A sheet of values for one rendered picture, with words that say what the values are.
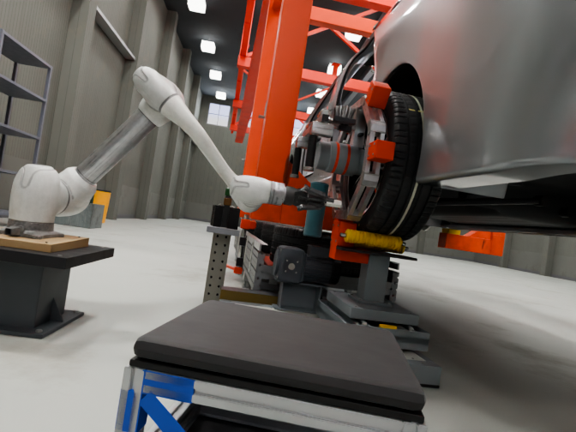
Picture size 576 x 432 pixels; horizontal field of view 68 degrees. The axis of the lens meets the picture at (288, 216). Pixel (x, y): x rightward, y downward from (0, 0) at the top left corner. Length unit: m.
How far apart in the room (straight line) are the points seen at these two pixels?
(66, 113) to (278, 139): 6.30
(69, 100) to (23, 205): 6.60
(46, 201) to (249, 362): 1.39
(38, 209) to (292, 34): 1.55
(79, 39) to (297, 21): 6.41
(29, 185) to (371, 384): 1.52
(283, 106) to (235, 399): 1.96
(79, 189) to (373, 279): 1.32
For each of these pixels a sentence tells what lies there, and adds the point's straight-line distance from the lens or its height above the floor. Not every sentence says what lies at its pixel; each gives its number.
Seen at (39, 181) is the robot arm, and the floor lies 0.54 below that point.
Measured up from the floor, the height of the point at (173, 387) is 0.29.
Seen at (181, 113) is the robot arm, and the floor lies 0.88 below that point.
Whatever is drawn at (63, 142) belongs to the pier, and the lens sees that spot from 8.29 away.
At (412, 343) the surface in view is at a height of 0.12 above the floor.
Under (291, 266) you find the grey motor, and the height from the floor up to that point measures 0.32.
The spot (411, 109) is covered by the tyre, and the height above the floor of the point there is 1.05.
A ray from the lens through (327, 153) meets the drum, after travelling 1.90.
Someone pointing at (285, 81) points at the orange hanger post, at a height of 1.29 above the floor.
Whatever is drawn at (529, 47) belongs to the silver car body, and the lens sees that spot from 1.32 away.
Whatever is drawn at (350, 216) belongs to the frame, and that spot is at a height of 0.59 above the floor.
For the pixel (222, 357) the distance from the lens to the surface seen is 0.60.
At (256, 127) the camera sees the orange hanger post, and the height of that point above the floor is 1.42.
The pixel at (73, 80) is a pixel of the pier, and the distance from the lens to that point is 8.46.
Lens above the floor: 0.52
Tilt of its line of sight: 1 degrees up
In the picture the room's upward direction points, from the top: 9 degrees clockwise
